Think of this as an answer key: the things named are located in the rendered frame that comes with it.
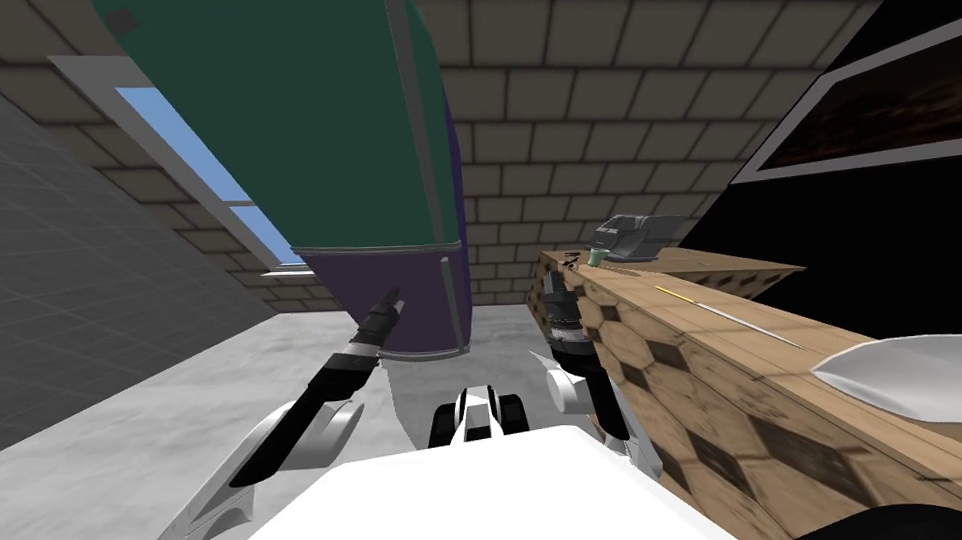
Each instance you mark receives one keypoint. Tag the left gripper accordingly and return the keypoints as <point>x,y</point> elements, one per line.
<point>376,328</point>

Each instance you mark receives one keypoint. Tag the white sink basin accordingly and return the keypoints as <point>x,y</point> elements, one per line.
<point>917,375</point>

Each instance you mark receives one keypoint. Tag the window with grey frame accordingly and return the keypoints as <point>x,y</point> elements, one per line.
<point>180,144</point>

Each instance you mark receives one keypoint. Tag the green and purple fridge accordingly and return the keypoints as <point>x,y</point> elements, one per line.
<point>299,108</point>

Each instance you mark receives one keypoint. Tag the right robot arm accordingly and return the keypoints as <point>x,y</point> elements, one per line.
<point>599,387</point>

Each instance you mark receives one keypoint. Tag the small green cup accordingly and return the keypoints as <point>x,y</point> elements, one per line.
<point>598,258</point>

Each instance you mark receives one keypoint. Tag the green fridge door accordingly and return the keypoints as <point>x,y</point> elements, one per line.
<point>284,125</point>

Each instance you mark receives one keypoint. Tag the dark picture with grey frame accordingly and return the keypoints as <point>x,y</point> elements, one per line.
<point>883,104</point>

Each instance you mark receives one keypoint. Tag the wooden counter cabinet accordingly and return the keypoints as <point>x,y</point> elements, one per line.
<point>734,421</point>

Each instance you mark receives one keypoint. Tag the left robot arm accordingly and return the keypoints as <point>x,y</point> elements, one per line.
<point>317,396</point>

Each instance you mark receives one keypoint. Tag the purple fridge door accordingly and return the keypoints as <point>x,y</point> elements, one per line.
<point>402,289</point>

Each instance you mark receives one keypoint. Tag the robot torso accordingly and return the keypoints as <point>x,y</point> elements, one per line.
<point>489,502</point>

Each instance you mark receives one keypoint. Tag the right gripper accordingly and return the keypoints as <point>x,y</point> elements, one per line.
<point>562,303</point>

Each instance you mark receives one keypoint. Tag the grey countertop appliance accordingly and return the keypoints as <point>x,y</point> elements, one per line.
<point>636,236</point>

